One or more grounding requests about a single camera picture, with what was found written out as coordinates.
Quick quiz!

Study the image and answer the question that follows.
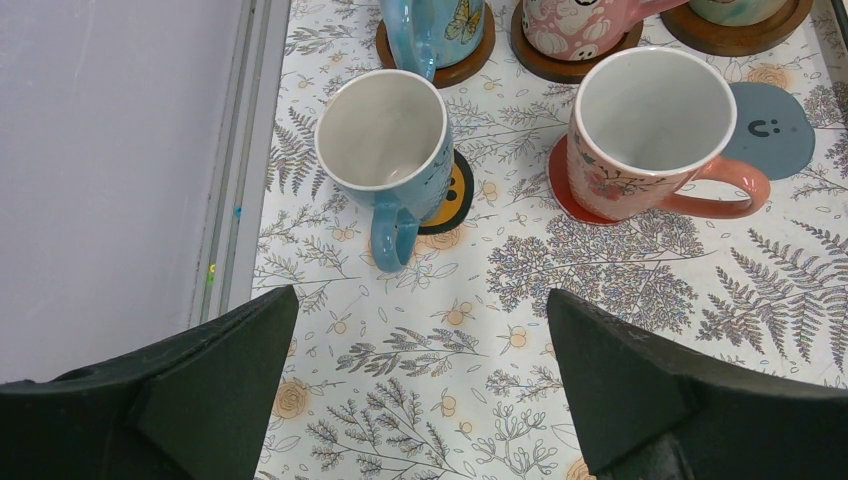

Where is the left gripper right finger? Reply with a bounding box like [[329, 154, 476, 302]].
[[547, 289, 847, 479]]

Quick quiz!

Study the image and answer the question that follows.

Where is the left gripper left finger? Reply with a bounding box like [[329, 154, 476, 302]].
[[1, 286, 299, 479]]

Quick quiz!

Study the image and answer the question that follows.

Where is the red apple coaster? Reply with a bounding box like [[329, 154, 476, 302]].
[[547, 135, 616, 226]]

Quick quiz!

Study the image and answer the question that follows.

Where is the orange smiley coaster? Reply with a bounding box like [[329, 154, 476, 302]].
[[418, 150, 474, 235]]

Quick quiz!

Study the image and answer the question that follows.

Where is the pink small mug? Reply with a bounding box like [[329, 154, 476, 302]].
[[566, 47, 771, 223]]

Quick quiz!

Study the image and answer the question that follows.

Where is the grey blue coaster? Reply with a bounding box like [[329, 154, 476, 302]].
[[722, 82, 815, 181]]

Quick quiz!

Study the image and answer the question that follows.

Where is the blue floral mug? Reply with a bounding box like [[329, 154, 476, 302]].
[[314, 69, 454, 272]]

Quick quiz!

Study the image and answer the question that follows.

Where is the brown wooden coaster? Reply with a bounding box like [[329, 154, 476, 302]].
[[510, 3, 644, 84], [375, 3, 497, 90], [660, 0, 813, 57]]

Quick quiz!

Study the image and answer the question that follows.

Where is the pink large mug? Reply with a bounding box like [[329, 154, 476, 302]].
[[521, 0, 686, 61]]

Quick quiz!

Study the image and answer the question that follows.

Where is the cream mug front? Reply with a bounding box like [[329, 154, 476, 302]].
[[688, 0, 786, 27]]

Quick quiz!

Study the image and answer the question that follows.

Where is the yellow inside blue mug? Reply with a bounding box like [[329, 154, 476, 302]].
[[378, 0, 488, 82]]

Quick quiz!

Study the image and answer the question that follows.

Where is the floral tablecloth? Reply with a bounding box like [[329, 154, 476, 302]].
[[253, 1, 847, 479]]

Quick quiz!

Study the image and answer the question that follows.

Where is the white strawberry tray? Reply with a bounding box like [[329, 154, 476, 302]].
[[831, 0, 848, 44]]

